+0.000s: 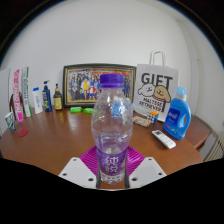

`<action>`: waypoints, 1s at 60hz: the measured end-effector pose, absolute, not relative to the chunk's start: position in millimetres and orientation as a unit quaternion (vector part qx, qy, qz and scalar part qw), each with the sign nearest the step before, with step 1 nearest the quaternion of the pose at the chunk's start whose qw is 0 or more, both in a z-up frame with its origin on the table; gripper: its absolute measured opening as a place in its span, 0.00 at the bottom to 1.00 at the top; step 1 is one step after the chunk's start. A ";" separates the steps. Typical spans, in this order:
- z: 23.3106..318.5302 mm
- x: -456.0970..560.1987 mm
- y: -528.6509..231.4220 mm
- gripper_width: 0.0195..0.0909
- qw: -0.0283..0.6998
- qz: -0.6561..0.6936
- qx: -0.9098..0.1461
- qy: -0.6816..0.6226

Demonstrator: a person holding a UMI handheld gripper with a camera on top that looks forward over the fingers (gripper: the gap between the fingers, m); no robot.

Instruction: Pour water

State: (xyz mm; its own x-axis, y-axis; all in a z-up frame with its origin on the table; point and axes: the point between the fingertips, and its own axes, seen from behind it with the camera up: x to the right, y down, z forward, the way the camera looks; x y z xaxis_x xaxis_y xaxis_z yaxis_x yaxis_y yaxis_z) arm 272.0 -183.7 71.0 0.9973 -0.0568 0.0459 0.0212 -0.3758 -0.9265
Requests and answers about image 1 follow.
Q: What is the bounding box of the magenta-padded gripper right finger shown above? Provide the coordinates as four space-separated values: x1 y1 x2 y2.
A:
124 145 168 190

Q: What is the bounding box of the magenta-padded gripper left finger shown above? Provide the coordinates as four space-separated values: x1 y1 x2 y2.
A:
58 145 101 190

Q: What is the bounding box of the clear purple-capped water bottle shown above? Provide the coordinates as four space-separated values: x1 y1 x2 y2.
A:
90 73 134 185

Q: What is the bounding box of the white remote control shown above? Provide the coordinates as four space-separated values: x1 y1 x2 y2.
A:
151 129 177 150

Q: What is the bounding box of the small snack packet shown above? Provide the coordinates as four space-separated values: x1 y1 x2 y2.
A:
133 115 152 128

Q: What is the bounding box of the colourful puzzle cube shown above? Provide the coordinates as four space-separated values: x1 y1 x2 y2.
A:
146 110 160 125

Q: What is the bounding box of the blue detergent bottle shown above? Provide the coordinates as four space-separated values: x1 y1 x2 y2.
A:
162 86 193 141

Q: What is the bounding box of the blue tissue pack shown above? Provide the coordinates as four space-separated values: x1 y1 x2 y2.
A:
111 97 134 116

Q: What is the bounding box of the brown bottle yellow label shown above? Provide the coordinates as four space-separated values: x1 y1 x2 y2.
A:
53 83 64 111

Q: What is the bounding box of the white radiator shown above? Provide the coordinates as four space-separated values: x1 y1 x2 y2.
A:
203 129 224 163

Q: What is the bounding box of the dark blue pump bottle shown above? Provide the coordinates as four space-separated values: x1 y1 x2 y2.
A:
41 79 53 113

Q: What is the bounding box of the white bottle blue cap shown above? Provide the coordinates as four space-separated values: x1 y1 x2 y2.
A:
32 87 44 115

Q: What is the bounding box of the white paper gift bag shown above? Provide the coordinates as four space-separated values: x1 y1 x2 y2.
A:
132 49 180 123

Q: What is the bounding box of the framed group photo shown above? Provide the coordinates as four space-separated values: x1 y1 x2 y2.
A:
62 63 138 109

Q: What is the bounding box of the white mug blue-yellow print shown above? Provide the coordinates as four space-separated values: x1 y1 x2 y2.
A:
4 111 17 133

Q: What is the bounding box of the white and blue shuttlecock tube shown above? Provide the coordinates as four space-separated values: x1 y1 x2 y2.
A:
21 66 33 118

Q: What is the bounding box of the pink shuttlecock tube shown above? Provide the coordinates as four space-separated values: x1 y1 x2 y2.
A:
11 68 26 123

